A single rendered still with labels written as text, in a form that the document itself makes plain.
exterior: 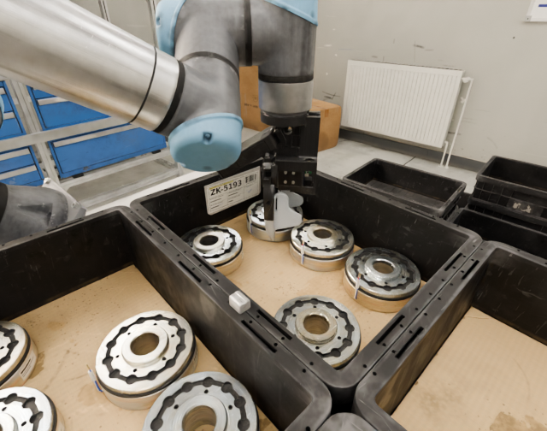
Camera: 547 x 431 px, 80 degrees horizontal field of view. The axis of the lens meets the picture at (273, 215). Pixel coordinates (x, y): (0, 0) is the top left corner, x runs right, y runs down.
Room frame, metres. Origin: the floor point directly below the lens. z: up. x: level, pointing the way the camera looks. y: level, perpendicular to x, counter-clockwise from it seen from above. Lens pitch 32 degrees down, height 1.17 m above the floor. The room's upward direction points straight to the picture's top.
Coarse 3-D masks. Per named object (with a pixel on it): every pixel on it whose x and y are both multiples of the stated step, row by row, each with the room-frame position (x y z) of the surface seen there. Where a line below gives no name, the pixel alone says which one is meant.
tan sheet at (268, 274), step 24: (240, 216) 0.54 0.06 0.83; (288, 240) 0.46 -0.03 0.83; (240, 264) 0.40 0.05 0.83; (264, 264) 0.40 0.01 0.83; (288, 264) 0.40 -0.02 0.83; (240, 288) 0.35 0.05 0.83; (264, 288) 0.35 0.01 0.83; (288, 288) 0.35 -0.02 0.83; (312, 288) 0.35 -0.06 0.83; (336, 288) 0.35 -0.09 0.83; (360, 312) 0.30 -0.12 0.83; (384, 312) 0.30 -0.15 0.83
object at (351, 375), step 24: (240, 168) 0.56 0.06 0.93; (168, 192) 0.46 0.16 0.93; (360, 192) 0.46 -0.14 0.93; (144, 216) 0.38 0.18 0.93; (432, 216) 0.39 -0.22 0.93; (168, 240) 0.33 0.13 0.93; (480, 240) 0.33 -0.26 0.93; (456, 264) 0.28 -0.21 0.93; (432, 288) 0.25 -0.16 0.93; (264, 312) 0.21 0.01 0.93; (408, 312) 0.21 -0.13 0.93; (288, 336) 0.19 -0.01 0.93; (312, 360) 0.16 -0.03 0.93; (360, 360) 0.16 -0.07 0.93; (336, 384) 0.14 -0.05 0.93
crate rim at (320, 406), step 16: (112, 208) 0.41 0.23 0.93; (128, 208) 0.41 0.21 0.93; (64, 224) 0.36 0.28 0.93; (80, 224) 0.37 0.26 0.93; (144, 224) 0.36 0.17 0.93; (16, 240) 0.33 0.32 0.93; (32, 240) 0.33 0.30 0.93; (160, 240) 0.33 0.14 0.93; (176, 256) 0.30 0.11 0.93; (192, 272) 0.27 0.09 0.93; (208, 288) 0.25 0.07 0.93; (224, 304) 0.22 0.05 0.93; (240, 320) 0.21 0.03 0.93; (256, 336) 0.20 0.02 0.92; (272, 336) 0.19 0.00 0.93; (272, 352) 0.17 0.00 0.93; (288, 352) 0.17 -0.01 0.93; (288, 368) 0.16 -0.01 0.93; (304, 368) 0.16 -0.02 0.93; (304, 384) 0.14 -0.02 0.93; (320, 384) 0.14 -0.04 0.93; (320, 400) 0.13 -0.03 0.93; (304, 416) 0.12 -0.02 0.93; (320, 416) 0.12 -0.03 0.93
